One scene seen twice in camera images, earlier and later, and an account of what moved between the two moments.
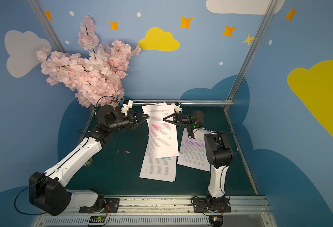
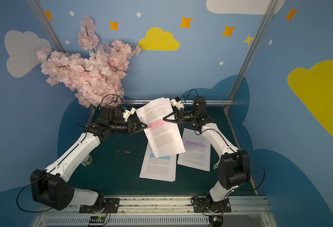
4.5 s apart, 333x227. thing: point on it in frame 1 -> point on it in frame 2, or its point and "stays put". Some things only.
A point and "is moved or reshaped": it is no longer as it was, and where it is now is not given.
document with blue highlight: x=163 y=168 stays put
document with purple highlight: x=193 y=153 stays put
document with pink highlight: x=162 y=135 is moved or reshaped
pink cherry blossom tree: x=97 y=77 stays put
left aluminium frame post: x=48 y=24 stays put
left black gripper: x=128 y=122 -> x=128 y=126
